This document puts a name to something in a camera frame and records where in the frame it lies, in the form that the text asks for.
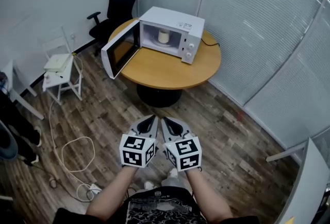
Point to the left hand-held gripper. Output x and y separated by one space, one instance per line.
134 151

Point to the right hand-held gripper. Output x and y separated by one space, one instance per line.
185 153

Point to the cream cup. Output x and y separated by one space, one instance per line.
163 36

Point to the white microwave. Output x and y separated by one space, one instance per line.
167 15

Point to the person's left forearm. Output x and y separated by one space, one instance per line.
113 192

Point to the person's right forearm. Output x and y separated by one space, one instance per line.
206 192

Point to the person's right white shoe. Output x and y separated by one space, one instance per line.
172 173

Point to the person's white shoe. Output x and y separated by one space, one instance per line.
172 173
150 185

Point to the person's grey shorts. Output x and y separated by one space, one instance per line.
175 182

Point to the person's left white shoe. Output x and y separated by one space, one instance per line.
150 185

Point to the round wooden table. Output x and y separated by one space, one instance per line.
167 68

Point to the person's black printed shirt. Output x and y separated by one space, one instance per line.
159 207

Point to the white power strip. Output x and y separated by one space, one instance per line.
95 189

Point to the white folding chair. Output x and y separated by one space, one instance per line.
59 80

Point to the black pen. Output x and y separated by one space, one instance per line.
59 75

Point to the flat white box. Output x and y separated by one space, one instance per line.
56 62

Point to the white window blinds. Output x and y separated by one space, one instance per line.
257 24

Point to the white desk with slanted legs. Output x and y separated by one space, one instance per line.
18 81

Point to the white desk with straight edge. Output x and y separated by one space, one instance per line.
306 187

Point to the white wall socket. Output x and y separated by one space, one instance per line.
73 36

